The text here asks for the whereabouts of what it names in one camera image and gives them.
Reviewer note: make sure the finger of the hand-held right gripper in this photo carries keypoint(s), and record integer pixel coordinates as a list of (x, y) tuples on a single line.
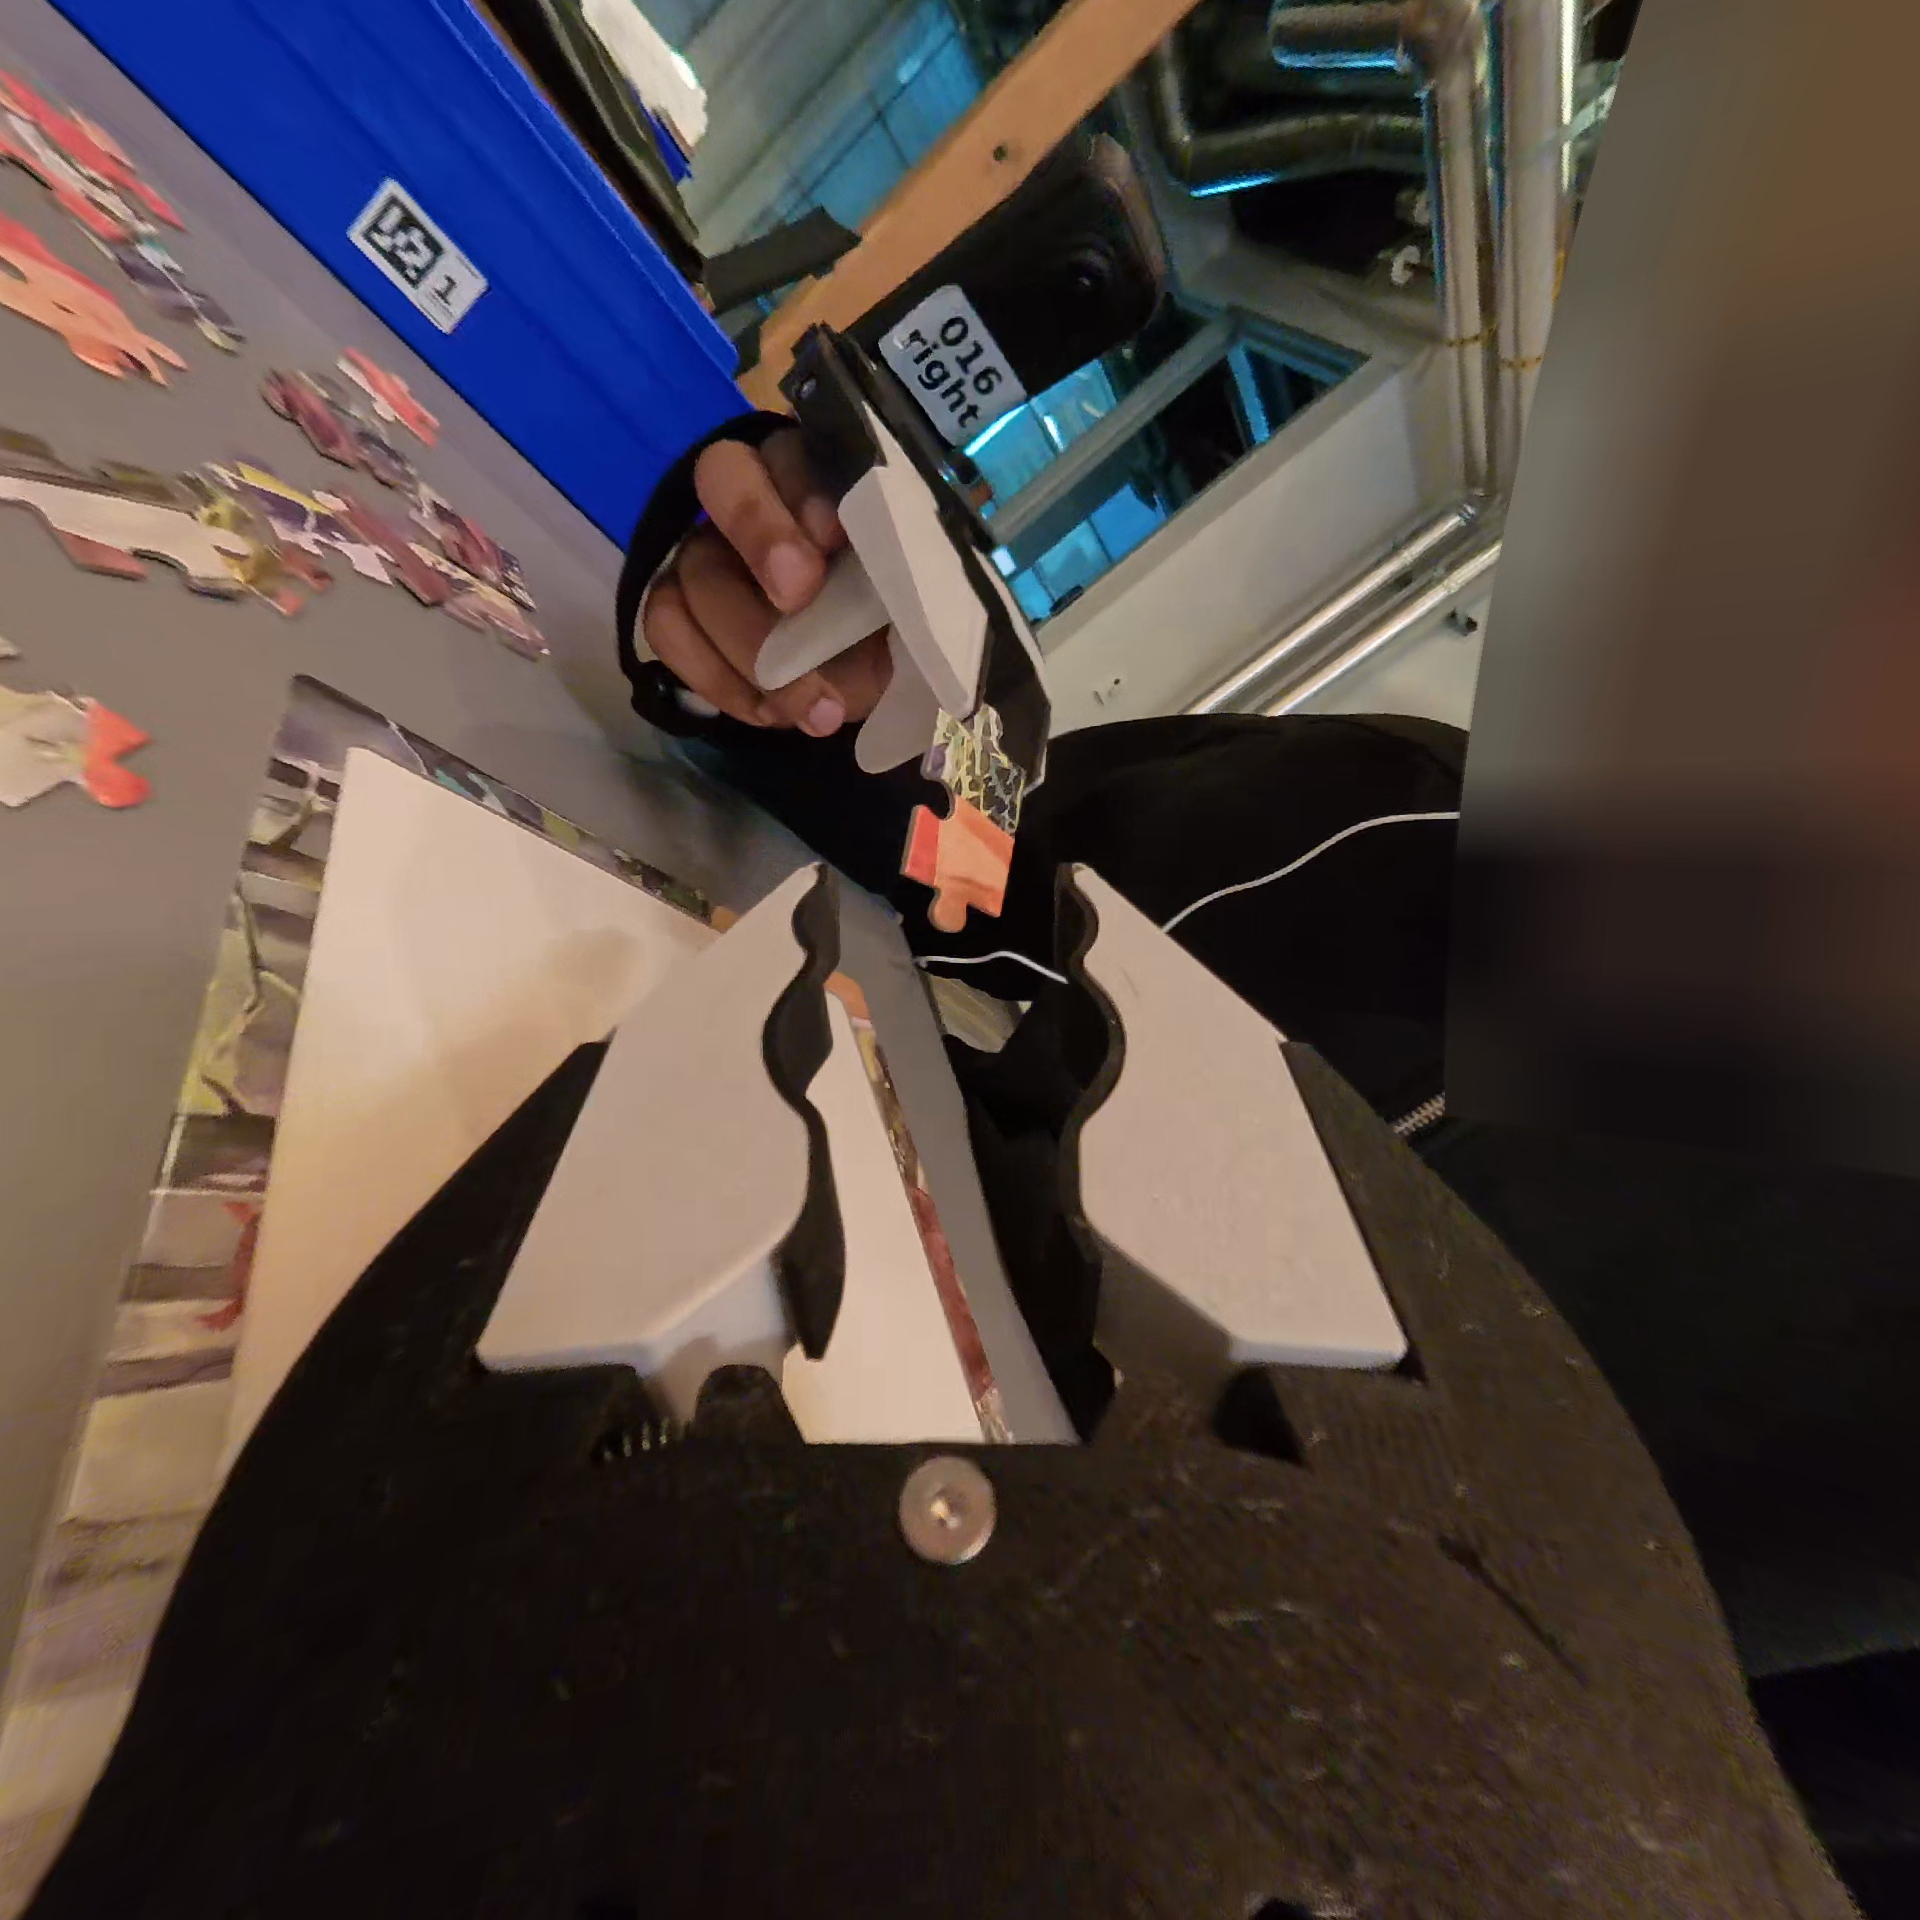
[(931, 586), (900, 735)]

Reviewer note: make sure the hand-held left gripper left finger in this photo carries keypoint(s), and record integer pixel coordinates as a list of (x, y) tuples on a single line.
[(660, 1185)]

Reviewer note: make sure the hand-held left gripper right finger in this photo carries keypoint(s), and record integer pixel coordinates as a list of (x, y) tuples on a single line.
[(1243, 1200)]

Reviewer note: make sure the orange leopard-print puzzle piece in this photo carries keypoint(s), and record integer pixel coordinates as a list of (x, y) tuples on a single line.
[(960, 862)]

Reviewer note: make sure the puzzle frame tray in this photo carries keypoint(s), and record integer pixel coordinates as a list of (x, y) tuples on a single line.
[(450, 931)]

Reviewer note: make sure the pile of puzzle pieces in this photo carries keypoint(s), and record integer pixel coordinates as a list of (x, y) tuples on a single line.
[(76, 299)]

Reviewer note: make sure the person's right hand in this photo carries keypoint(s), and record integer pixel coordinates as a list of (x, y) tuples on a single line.
[(734, 510)]

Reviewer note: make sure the wooden beam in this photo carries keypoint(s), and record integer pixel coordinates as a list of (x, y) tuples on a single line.
[(974, 150)]

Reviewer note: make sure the silver pipe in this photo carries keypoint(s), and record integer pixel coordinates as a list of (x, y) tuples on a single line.
[(1350, 599)]

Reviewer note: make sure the blue plastic bin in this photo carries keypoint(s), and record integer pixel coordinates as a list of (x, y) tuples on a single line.
[(569, 299)]

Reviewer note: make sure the silver ventilation duct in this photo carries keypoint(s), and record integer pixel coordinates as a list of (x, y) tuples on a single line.
[(1530, 225)]

